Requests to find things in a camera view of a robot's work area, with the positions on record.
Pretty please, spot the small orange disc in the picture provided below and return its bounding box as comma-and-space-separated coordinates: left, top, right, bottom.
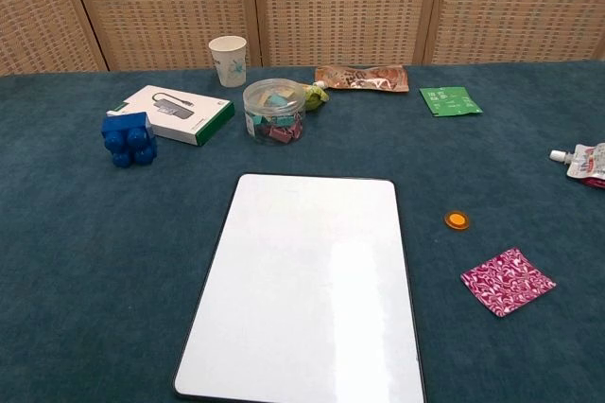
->
443, 210, 468, 233

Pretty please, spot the magenta patterned packet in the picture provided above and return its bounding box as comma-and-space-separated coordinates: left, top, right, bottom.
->
460, 246, 558, 318

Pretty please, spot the white board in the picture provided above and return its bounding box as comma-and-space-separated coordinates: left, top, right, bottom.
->
173, 173, 426, 403

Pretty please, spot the clear jar of binder clips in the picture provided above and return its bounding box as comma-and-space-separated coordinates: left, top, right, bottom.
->
242, 78, 307, 146

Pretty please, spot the yellow green snack packet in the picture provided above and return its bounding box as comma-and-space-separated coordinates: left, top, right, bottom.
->
302, 81, 332, 112

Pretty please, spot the brown spout pouch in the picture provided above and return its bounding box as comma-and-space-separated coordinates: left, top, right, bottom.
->
314, 64, 409, 93

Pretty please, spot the white green hub box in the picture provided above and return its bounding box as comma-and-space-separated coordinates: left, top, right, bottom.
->
106, 84, 236, 148

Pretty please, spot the white paper cup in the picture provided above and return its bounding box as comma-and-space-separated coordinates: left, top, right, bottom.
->
208, 35, 249, 88

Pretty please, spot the green sachet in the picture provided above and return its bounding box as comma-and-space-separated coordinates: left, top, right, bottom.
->
419, 85, 485, 118

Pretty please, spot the woven folding screen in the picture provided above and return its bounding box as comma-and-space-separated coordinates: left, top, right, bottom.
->
0, 0, 605, 77

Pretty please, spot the blue toy building block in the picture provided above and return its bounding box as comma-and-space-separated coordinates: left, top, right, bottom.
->
100, 111, 158, 169

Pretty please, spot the teal table cloth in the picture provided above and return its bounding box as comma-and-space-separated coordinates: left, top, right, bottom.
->
0, 60, 605, 403

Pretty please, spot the white red spout pouch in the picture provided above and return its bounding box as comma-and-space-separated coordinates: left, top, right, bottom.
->
548, 141, 605, 190

